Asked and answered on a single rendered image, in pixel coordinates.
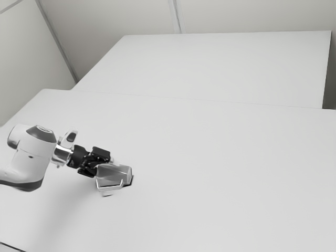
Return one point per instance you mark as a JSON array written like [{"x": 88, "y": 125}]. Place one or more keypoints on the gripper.
[{"x": 78, "y": 156}]

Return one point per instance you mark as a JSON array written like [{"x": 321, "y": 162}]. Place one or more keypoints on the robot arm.
[{"x": 30, "y": 155}]

